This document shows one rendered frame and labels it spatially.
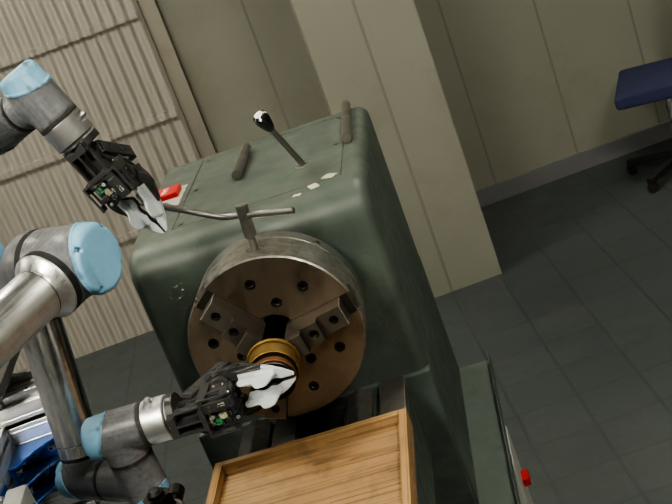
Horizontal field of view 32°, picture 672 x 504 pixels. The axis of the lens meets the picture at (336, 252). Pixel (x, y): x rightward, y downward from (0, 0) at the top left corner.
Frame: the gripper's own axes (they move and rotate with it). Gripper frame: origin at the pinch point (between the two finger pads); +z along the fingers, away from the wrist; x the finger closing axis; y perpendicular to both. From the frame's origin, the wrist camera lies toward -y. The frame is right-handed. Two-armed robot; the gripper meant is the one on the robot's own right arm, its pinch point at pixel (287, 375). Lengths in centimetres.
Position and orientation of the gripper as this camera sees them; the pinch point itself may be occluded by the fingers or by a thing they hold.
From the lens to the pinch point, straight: 192.3
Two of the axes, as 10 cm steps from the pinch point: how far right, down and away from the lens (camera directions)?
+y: -0.4, 3.8, -9.2
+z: 9.4, -3.0, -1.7
